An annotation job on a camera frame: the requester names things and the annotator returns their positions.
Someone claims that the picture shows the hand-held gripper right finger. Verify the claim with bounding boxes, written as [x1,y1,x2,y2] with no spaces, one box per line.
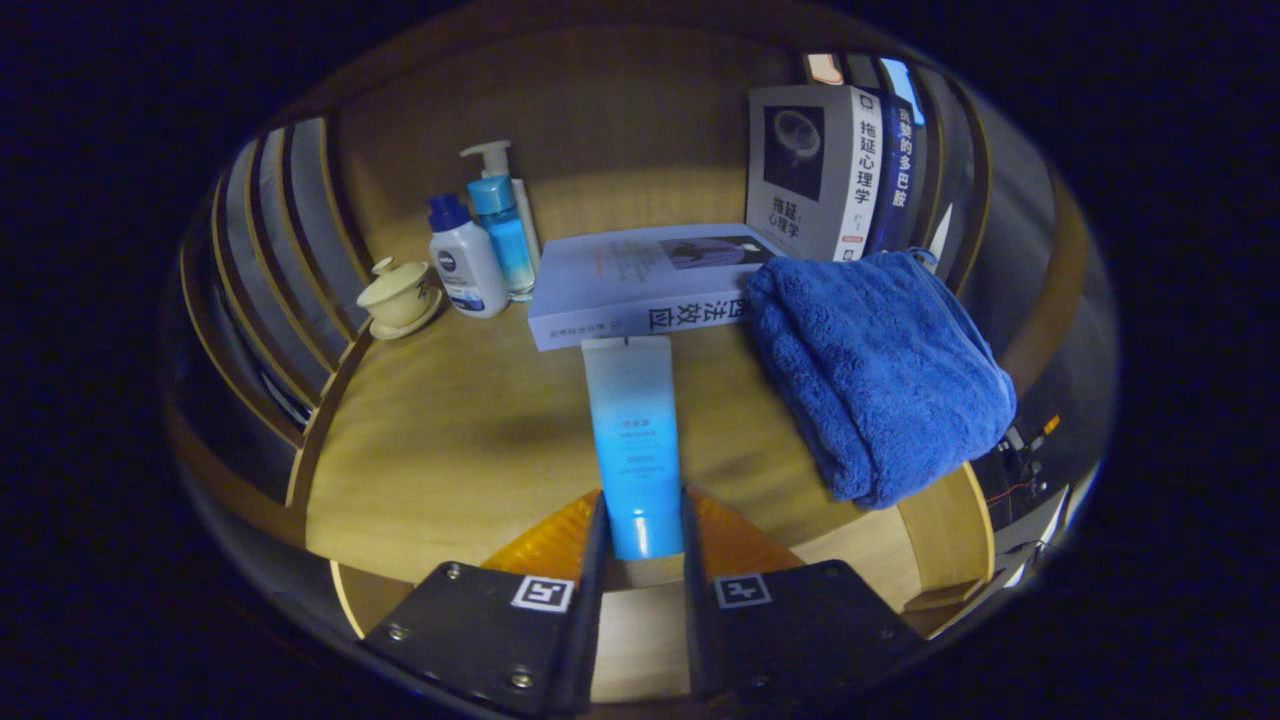
[680,488,926,706]

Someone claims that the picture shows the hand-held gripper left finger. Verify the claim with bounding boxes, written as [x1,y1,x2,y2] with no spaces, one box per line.
[362,490,613,716]

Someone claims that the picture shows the blue cleanser tube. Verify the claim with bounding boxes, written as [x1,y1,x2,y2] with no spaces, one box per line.
[581,335,686,561]

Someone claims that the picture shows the wooden countertop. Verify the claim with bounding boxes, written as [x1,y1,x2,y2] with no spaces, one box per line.
[305,300,996,591]

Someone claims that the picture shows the wooden cabinet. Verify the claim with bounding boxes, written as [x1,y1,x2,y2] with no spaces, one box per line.
[165,0,1111,641]

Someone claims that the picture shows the folded blue towel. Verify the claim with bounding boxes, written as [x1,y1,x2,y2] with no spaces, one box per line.
[745,250,1018,511]

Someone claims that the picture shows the flat grey book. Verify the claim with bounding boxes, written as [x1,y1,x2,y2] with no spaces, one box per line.
[527,223,791,352]

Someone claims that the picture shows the black device with orange clip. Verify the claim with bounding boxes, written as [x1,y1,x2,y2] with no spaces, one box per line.
[985,412,1063,531]

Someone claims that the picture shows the white bottle with blue cap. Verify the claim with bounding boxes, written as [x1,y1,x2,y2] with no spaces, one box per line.
[428,193,511,319]

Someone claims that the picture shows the cream lidded teacup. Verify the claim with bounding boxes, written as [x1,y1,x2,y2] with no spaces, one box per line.
[357,257,444,341]

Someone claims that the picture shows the blue pump bottle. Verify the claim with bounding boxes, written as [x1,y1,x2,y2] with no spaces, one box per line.
[460,140,543,303]

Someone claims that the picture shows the upright grey book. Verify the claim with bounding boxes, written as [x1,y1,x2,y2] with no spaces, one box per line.
[745,84,886,263]

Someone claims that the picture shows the upright dark blue book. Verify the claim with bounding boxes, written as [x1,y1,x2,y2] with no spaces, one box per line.
[865,88,931,256]

